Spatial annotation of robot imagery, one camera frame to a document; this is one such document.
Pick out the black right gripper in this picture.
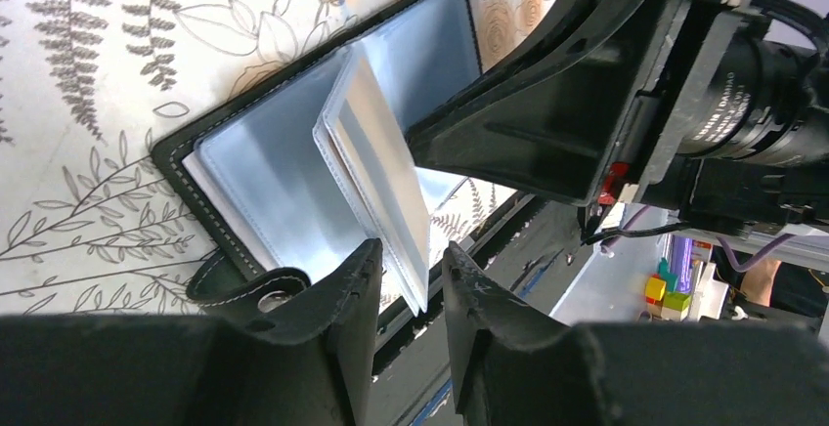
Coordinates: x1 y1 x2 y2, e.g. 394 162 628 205
406 0 828 235

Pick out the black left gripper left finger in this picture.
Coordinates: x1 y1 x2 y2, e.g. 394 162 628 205
1 238 382 425

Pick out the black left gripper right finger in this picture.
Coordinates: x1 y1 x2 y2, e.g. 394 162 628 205
442 241 829 426

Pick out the black leather card holder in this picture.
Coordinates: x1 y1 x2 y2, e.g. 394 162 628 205
151 0 482 317

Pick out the floral table mat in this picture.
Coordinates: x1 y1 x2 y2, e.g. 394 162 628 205
1 0 554 315

